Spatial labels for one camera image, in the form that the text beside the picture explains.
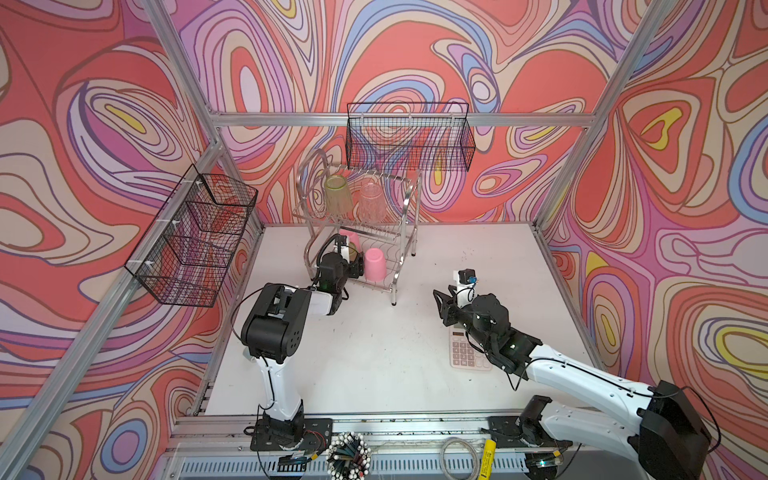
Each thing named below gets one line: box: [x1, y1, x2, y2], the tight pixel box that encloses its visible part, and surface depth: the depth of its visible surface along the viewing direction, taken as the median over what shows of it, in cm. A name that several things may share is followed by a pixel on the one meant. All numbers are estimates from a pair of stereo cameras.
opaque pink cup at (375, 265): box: [365, 248, 387, 283], surface depth 95 cm
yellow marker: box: [478, 439, 497, 480], surface depth 70 cm
